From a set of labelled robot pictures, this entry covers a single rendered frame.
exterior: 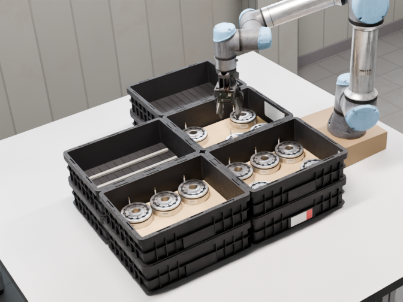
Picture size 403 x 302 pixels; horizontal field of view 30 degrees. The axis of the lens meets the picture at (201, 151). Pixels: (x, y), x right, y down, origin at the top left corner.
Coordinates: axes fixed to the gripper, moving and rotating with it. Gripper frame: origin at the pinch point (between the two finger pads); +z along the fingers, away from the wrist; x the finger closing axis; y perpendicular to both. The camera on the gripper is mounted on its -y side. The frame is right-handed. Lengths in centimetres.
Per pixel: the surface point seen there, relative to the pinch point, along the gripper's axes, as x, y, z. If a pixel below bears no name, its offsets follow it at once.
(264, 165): 14.9, 15.5, 10.5
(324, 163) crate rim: 35.8, 20.7, 4.4
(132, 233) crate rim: -17, 66, 4
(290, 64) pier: -3, -200, 81
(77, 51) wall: -109, -118, 37
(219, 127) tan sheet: -7.0, -12.4, 13.7
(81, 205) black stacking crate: -49, 31, 23
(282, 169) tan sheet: 20.5, 12.7, 13.7
